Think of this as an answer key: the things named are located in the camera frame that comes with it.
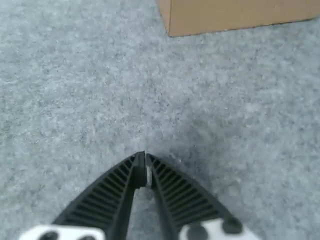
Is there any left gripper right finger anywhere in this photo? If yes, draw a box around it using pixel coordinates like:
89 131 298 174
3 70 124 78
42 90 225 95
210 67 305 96
145 153 244 240

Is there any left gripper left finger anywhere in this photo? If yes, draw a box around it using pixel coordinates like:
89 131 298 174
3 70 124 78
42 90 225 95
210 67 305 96
17 150 147 240

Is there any brown cardboard box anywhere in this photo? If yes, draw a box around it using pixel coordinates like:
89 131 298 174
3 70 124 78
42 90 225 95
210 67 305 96
155 0 320 38

